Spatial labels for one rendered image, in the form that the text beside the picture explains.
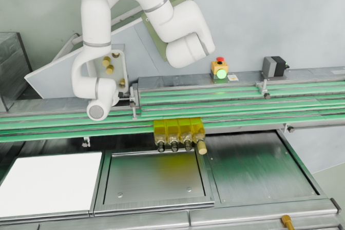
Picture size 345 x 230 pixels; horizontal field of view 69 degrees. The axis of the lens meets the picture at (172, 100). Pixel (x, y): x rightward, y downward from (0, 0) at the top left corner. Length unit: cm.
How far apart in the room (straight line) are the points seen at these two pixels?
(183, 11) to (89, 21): 28
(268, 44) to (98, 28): 88
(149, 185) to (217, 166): 34
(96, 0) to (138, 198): 74
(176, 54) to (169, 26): 10
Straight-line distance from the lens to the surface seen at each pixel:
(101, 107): 89
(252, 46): 135
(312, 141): 192
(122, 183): 115
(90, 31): 79
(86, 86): 88
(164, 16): 81
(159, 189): 111
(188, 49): 86
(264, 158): 134
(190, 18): 81
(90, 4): 78
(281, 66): 136
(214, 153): 131
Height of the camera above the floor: 192
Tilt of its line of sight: 57 degrees down
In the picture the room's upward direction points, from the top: 171 degrees clockwise
